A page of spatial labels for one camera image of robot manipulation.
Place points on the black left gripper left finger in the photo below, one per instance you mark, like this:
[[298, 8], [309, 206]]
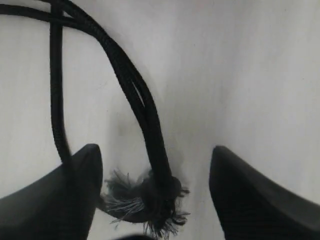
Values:
[[59, 206]]

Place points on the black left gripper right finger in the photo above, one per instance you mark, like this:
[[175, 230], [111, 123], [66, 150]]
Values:
[[250, 206]]

